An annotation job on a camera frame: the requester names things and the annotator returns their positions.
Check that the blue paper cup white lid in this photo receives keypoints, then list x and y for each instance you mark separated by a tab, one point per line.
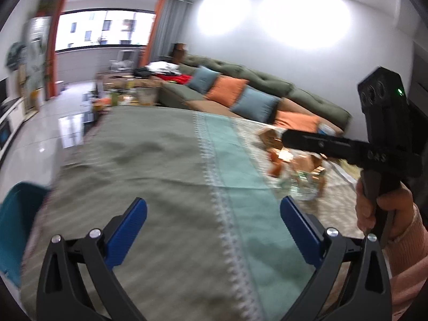
325	128

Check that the dark wooden stand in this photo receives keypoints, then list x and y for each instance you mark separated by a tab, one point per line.
179	52

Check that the green brown sofa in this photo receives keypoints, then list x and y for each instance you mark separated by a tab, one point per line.
301	93

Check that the person's right hand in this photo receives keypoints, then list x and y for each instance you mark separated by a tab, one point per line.
401	207

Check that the pile of white clothes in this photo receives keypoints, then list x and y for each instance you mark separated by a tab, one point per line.
164	68

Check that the wide black-framed window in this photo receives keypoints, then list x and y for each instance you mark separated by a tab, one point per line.
100	30

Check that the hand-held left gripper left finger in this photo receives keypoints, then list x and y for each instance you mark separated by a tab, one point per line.
128	232

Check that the black bag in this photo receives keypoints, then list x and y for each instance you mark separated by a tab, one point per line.
142	72

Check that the blue cushion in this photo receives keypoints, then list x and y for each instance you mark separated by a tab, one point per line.
255	104
204	79

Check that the white black TV cabinet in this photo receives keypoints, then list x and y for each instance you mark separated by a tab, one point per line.
10	123

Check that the red cloth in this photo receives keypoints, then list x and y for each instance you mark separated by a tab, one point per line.
180	79

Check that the white standing air conditioner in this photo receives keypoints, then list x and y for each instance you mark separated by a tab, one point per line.
35	53

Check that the clear green-print plastic wrapper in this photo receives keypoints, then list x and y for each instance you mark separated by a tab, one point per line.
301	189

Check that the green patterned tablecloth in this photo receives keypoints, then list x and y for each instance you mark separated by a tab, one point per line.
150	180

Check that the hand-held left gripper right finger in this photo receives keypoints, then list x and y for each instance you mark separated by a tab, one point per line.
299	232

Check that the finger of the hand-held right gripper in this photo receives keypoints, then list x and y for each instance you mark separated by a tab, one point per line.
314	143

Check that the orange grey curtain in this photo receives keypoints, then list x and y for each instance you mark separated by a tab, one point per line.
160	26
55	46

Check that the flat gold snack packet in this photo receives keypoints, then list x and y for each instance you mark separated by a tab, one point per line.
269	137

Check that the teal waste bin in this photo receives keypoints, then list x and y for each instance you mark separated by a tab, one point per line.
20	227

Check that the black monitor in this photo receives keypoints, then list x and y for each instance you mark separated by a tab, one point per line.
2	92

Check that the person's right forearm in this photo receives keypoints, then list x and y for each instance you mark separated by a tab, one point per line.
411	267

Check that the small potted plant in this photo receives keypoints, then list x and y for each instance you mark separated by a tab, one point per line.
46	6

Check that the orange cushion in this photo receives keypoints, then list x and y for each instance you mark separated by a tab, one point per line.
296	121
227	90

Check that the brown upholstered bench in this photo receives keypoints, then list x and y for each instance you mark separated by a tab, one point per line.
127	81

